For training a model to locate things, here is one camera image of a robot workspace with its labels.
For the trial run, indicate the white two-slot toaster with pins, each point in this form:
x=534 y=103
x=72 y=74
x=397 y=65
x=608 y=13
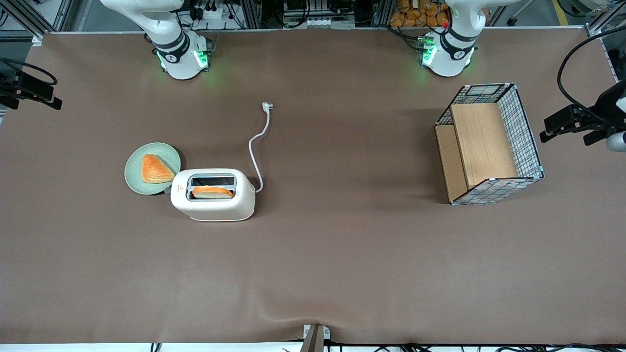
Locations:
x=215 y=208

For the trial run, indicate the brown table cloth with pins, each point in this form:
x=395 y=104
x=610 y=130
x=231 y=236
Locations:
x=342 y=269

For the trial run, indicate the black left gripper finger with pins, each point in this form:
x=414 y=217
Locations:
x=570 y=120
x=596 y=137

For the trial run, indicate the pale green round plate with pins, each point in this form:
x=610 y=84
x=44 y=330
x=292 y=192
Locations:
x=134 y=171

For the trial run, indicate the toast slice in toaster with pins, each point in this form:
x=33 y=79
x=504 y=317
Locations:
x=212 y=192

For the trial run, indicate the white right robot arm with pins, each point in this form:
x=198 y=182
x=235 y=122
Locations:
x=181 y=68

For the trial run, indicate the white terminal block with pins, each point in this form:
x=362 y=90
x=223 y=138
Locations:
x=318 y=22

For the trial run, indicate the aluminium frame profile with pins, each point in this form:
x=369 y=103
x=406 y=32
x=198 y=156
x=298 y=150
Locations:
x=601 y=19
x=34 y=14

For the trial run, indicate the white power strip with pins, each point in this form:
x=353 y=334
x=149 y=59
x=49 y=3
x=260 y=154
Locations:
x=212 y=12

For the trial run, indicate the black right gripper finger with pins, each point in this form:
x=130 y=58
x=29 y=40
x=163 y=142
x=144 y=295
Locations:
x=36 y=88
x=9 y=102

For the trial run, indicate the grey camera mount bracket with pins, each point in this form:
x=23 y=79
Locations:
x=315 y=340

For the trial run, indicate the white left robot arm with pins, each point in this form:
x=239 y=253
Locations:
x=447 y=66

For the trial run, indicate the bag of orange buns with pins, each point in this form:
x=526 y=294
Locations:
x=418 y=14

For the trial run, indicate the triangular golden pastry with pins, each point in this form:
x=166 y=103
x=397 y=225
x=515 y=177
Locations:
x=155 y=170

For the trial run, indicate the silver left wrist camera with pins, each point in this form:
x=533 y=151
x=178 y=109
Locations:
x=617 y=142

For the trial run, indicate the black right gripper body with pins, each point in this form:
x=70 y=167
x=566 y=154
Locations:
x=11 y=89

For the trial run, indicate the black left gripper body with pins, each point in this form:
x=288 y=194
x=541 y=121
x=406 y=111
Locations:
x=604 y=110

